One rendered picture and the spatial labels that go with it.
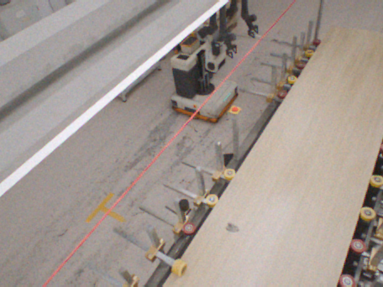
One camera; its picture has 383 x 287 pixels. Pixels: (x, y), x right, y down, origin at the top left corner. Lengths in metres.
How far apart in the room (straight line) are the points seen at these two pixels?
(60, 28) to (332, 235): 1.82
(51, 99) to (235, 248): 1.57
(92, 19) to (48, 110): 0.17
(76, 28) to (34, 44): 0.08
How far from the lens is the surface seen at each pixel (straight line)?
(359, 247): 2.06
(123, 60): 0.64
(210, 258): 1.93
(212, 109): 3.77
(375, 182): 2.36
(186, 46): 3.70
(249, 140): 2.75
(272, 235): 2.00
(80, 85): 0.58
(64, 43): 0.57
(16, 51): 0.54
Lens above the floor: 2.66
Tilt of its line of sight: 45 degrees down
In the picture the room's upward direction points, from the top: 10 degrees counter-clockwise
